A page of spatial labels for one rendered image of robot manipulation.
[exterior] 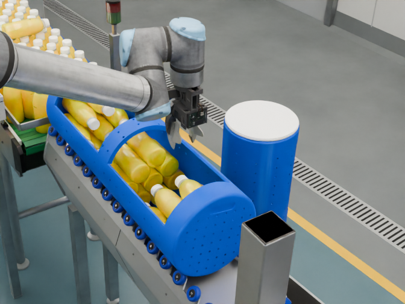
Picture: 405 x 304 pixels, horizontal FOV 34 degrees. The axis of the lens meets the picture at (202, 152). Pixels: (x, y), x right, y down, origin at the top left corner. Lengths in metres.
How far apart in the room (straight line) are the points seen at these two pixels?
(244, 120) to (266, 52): 2.91
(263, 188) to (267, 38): 3.20
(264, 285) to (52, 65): 0.62
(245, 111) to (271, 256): 1.60
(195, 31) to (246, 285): 0.80
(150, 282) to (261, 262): 1.11
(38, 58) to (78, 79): 0.11
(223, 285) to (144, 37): 0.76
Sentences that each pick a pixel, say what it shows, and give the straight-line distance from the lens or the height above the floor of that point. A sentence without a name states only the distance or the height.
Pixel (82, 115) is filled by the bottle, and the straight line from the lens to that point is 2.34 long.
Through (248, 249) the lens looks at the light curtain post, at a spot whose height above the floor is 1.66.
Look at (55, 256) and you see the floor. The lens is 3.47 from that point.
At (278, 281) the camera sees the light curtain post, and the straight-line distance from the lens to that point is 1.06.
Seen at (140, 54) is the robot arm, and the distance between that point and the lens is 1.67.
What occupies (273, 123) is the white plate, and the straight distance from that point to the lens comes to 2.51.
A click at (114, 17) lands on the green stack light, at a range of 2.93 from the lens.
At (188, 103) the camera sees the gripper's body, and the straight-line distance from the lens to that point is 1.79.
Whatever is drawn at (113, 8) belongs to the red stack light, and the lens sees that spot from 2.92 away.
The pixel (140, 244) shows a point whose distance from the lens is 2.12.
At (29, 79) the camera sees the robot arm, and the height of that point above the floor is 1.73.
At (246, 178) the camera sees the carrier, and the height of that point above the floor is 0.86.
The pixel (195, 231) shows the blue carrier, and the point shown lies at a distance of 1.83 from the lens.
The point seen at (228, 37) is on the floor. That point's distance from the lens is 5.60.
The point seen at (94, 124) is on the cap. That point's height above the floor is 1.12.
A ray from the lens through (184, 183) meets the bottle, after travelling 1.94.
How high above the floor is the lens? 2.36
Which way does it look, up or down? 35 degrees down
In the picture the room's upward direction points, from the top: 2 degrees clockwise
